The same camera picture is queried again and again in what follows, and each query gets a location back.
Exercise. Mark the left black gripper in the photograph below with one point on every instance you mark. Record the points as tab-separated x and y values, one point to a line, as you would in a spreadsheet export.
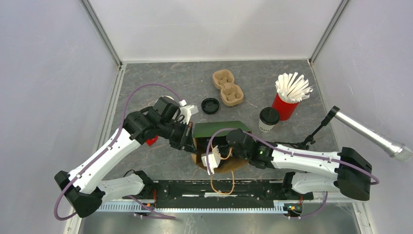
189	144

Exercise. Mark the green paper bag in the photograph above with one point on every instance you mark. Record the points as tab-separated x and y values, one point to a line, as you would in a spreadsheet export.
208	135

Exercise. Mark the stack of black lids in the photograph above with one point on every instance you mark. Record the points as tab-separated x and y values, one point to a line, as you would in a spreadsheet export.
210	106

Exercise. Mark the stack of cardboard cup carriers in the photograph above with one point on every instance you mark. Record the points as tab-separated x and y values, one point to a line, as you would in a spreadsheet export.
230	93

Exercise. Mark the single black lid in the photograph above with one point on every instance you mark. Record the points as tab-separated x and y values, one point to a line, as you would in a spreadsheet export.
269	116

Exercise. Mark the single white paper cup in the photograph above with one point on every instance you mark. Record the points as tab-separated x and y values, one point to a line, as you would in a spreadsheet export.
264	127

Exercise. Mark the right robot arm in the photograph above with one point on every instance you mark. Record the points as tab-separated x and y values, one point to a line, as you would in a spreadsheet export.
346	171

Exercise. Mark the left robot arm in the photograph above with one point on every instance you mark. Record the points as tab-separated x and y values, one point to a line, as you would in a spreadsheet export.
84	187

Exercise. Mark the red D-shaped object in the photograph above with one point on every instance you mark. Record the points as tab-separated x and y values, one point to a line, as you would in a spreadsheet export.
151	141

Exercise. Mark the red cup holder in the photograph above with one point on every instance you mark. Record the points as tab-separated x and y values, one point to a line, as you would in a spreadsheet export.
284	109

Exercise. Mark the silver microphone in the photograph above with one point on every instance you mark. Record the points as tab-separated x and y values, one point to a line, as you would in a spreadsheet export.
392	148

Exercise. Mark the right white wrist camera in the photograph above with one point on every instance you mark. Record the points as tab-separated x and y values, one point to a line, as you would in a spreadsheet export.
212	160

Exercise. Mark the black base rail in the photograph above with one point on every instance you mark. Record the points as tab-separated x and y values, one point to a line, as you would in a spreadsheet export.
240	193

